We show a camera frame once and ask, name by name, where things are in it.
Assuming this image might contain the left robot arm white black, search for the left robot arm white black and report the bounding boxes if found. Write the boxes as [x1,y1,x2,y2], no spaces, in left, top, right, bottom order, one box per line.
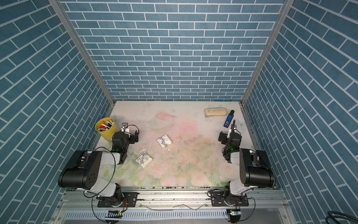
[58,127,139,209]

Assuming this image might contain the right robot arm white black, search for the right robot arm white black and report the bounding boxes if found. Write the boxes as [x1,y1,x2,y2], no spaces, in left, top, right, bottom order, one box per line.
[207,129,276,207]

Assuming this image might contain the yellow cup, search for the yellow cup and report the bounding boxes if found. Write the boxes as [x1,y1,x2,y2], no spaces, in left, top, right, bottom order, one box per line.
[95,117,120,141]

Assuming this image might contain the blue black marker pen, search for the blue black marker pen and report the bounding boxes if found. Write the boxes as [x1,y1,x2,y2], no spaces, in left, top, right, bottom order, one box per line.
[223,110,235,128]

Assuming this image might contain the markers in cup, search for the markers in cup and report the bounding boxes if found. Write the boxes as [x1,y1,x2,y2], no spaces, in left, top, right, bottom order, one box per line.
[96,119,114,132]

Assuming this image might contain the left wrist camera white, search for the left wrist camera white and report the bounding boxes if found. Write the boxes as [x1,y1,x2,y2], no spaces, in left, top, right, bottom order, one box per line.
[121,123,130,133]

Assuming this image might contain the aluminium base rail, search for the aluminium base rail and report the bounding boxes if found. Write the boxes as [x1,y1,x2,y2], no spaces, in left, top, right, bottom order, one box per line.
[50,187,295,224]

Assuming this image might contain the black cable bottom right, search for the black cable bottom right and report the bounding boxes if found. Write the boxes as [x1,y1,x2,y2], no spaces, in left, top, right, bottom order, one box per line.
[325,210,358,224]

